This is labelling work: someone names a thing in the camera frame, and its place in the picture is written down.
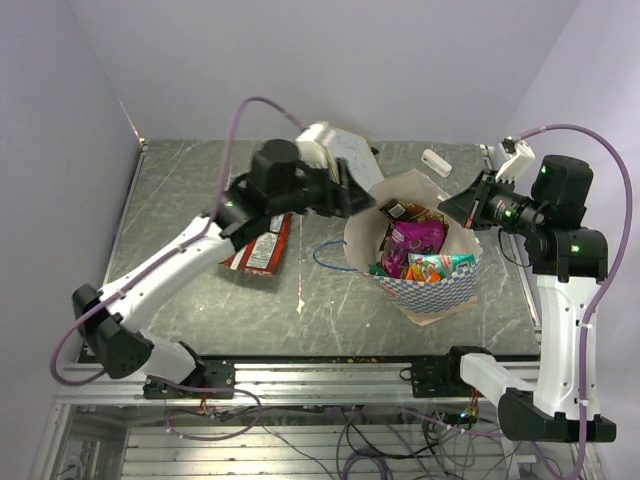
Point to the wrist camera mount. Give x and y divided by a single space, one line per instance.
313 143
518 158

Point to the small yellow-framed whiteboard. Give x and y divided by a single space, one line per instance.
357 153

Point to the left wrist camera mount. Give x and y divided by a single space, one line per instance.
313 143

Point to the teal Fox's candy bag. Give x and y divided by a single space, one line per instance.
445 264

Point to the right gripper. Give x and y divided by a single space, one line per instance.
467 206

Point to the orange snack packet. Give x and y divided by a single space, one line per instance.
422 273

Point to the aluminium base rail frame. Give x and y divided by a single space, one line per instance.
394 417

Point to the brown Kettle chips bag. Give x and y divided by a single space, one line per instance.
404 211

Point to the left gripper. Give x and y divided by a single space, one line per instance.
344 199

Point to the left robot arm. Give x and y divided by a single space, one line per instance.
112 319

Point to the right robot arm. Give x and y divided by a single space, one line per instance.
571 265

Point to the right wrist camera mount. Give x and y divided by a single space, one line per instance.
518 158

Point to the white eraser block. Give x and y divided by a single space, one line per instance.
436 163

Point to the purple candy bag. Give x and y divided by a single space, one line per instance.
405 238

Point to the green snack packet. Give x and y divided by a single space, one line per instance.
377 270

